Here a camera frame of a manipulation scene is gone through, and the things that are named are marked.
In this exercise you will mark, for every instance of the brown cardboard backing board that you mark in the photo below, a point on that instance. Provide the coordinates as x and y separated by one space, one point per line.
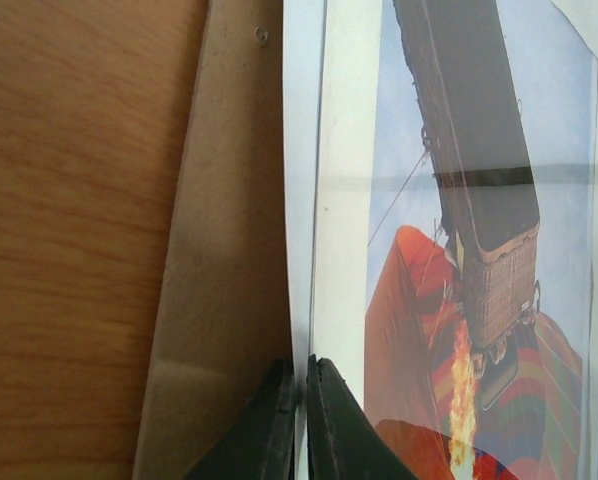
223 314

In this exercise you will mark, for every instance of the hot air balloon photo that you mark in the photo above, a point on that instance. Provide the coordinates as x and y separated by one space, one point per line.
441 193

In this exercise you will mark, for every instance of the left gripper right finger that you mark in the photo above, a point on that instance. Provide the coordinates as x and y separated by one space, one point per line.
342 444

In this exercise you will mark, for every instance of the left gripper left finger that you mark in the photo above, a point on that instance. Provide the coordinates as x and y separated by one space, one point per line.
260 445

